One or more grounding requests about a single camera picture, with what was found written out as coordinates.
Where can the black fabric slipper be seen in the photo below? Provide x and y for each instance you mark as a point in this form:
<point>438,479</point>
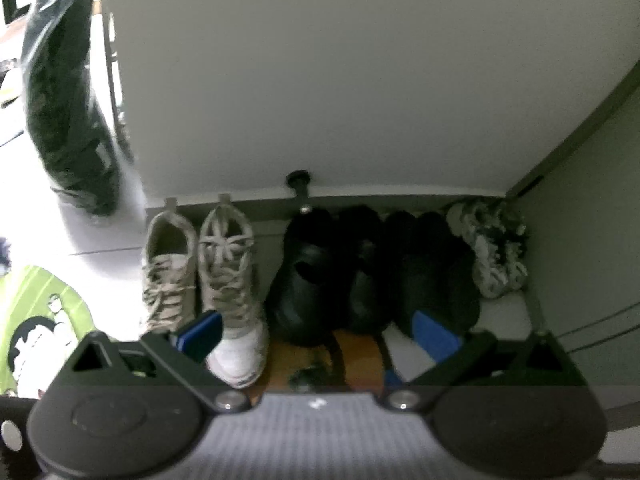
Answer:
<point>400,270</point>
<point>450,280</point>

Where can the grey fuzzy cloth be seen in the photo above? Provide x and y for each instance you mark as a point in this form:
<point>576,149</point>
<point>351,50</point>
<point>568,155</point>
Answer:
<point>4,255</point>

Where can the dark garment in plastic bag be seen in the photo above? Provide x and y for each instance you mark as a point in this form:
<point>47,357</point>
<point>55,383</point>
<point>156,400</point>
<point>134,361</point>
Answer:
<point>65,110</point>

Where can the beige white sneaker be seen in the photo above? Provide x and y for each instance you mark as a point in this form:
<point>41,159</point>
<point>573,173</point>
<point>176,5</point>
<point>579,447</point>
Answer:
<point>167,270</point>
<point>230,280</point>

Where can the grey-green cabinet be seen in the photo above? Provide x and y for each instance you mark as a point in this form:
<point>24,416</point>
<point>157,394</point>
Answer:
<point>590,240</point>

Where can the orange cat-shaped rug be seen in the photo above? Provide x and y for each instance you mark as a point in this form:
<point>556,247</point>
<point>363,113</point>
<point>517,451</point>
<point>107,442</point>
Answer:
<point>360,355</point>

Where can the black rubber clog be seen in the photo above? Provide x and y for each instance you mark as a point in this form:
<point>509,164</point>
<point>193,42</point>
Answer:
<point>300,300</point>
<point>367,285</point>

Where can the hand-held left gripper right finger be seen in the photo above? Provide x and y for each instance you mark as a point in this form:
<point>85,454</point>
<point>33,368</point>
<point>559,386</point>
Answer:
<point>435,335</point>

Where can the black white printed cloth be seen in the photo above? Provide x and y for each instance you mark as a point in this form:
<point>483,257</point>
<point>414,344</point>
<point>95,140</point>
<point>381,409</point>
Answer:
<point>10,435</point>

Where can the green cartoon rug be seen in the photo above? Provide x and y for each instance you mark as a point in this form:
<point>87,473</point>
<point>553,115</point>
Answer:
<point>30,290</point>

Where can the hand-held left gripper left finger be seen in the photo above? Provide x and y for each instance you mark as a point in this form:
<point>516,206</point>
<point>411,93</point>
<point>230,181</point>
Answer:
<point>202,332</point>

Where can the black door stopper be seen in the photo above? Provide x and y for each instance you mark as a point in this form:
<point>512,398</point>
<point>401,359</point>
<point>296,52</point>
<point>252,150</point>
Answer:
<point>298,178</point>

